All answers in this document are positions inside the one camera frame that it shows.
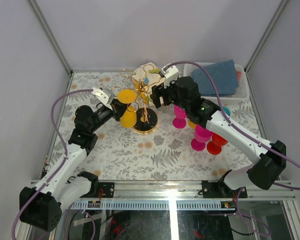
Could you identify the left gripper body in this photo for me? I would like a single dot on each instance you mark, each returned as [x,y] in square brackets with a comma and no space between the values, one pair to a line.
[113,106]

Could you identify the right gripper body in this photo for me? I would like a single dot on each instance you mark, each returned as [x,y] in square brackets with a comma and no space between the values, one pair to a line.
[169,94]

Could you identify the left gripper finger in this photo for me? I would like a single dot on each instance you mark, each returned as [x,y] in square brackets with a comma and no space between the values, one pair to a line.
[118,114]
[121,106]

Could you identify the yellow wine glass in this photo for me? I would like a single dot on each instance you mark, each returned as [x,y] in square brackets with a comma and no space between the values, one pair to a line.
[129,118]
[191,124]

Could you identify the gold wine glass rack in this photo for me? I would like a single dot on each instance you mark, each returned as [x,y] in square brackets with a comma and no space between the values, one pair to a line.
[147,118]

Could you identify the magenta wine glass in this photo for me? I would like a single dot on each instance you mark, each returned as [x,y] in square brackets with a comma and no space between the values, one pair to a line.
[179,121]
[201,136]

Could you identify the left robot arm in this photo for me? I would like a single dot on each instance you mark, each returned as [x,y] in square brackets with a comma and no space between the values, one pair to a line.
[42,205]

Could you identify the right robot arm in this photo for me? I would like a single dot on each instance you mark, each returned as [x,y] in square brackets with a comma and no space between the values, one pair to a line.
[267,158]

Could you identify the teal wine glass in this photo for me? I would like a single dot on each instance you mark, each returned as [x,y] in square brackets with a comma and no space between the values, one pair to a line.
[225,111]

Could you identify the red wine glass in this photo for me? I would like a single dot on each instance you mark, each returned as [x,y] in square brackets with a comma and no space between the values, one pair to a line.
[214,147]

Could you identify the dinosaur print cloth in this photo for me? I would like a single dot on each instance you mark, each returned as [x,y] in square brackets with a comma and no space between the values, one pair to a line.
[150,74]

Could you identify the blue folded towel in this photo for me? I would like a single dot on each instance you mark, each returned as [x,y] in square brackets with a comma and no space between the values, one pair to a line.
[223,75]

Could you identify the pink folded cloth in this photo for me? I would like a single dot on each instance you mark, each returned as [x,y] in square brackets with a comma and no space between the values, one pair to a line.
[239,76]

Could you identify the white plastic basket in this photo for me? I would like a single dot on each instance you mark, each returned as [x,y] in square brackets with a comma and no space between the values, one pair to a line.
[242,92]

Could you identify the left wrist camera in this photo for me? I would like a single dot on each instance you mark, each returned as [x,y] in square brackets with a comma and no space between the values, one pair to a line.
[105,96]

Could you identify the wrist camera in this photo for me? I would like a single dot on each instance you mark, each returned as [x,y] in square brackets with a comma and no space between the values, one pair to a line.
[169,74]
[105,96]

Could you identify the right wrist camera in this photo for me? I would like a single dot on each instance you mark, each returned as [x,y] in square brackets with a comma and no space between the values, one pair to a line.
[169,74]

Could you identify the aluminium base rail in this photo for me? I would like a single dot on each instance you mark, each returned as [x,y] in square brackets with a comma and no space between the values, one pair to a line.
[189,190]

